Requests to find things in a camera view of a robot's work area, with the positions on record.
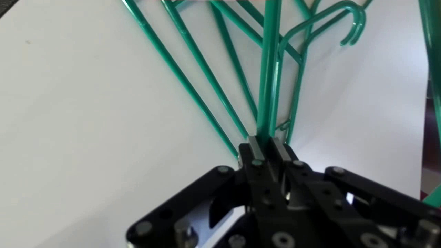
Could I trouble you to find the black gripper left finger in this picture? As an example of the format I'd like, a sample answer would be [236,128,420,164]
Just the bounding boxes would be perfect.
[240,137,286,248]

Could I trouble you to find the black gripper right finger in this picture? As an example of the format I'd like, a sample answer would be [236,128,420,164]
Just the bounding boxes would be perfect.
[271,139,351,248]

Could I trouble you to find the green wire hanger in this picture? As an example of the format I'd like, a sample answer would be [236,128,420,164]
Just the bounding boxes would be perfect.
[257,0,367,142]

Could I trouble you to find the green hangers on table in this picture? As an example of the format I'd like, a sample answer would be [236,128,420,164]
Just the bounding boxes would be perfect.
[122,0,441,208]

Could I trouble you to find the white near table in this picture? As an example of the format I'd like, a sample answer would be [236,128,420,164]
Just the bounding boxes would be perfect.
[0,0,428,248]

